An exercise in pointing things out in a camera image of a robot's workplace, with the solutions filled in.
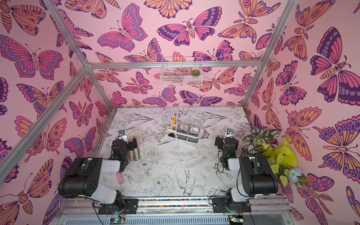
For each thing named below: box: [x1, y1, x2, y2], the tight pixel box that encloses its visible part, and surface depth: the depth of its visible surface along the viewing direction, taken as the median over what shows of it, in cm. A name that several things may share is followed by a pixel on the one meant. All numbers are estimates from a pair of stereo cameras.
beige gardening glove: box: [125, 128, 145, 162], surface depth 97 cm
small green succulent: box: [190, 69, 201, 76], surface depth 94 cm
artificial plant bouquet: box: [241, 127, 310, 188], surface depth 70 cm
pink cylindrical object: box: [116, 172, 125, 185], surface depth 83 cm
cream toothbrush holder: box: [166, 120, 201, 143], surface depth 97 cm
